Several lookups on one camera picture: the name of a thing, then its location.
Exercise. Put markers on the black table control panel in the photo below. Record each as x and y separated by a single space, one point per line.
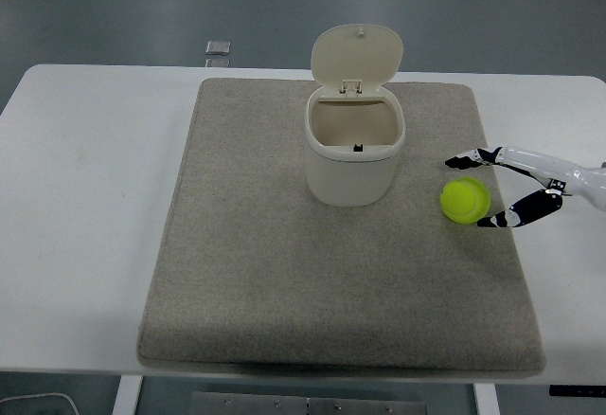
577 391

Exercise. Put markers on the white table leg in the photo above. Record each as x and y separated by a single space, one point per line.
485 401
128 396

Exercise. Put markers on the beige felt mat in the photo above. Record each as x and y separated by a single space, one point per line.
293 268

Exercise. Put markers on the cream bin with hinged lid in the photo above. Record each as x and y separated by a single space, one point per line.
350 178

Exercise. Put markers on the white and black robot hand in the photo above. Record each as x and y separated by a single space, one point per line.
582 180

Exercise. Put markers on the grey metal plate with screws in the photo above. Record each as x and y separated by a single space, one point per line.
265 405

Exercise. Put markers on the small metal floor plate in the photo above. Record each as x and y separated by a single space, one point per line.
218 46
217 62

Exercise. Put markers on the yellow-green tennis ball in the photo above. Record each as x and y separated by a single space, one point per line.
461 199

